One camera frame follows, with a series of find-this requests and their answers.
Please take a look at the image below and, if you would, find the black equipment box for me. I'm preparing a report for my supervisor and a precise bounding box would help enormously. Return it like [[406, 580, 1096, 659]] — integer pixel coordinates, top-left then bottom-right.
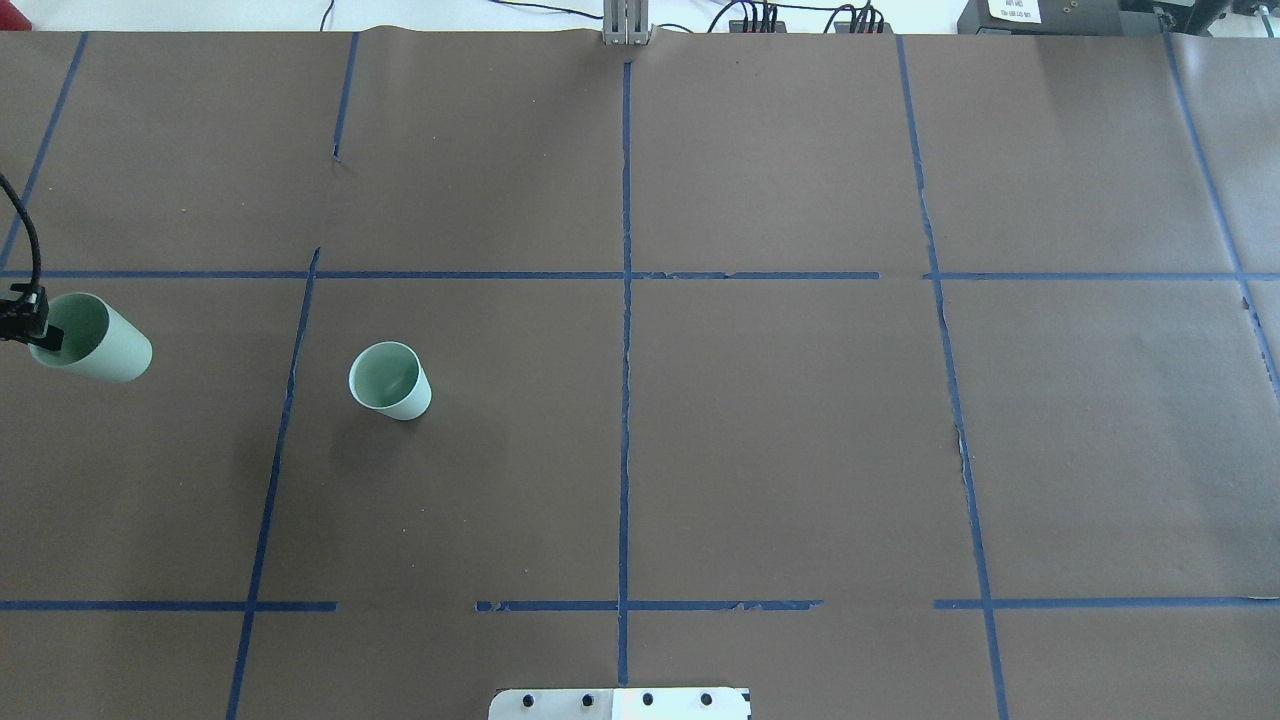
[[956, 1, 1174, 37]]

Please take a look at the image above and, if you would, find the black power strip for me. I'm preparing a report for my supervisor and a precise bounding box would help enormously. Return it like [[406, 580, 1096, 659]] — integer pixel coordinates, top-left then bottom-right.
[[728, 12, 788, 35], [828, 8, 892, 35]]

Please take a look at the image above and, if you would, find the black power strip right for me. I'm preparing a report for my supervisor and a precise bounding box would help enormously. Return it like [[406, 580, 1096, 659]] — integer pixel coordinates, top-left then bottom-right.
[[828, 8, 892, 35]]

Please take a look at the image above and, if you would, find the light green cup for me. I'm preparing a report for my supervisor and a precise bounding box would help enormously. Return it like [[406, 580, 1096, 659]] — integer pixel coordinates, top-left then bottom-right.
[[348, 341, 433, 421], [28, 293, 154, 383]]

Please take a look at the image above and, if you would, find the black power strip left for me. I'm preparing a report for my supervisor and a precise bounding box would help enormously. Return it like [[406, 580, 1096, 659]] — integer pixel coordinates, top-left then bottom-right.
[[728, 12, 788, 35]]

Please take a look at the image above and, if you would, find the aluminium frame post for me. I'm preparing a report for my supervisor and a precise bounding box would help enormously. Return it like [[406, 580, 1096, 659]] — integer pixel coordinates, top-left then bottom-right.
[[602, 0, 653, 46]]

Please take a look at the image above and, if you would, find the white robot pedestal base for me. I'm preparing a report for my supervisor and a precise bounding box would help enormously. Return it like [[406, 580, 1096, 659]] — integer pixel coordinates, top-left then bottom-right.
[[486, 687, 753, 719]]

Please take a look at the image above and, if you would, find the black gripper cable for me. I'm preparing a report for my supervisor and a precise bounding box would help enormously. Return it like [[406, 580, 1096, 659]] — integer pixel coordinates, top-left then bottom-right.
[[0, 172, 46, 293]]

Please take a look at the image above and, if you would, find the brown paper table cover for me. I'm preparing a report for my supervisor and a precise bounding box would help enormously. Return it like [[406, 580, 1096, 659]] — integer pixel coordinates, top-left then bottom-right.
[[3, 27, 1277, 719]]

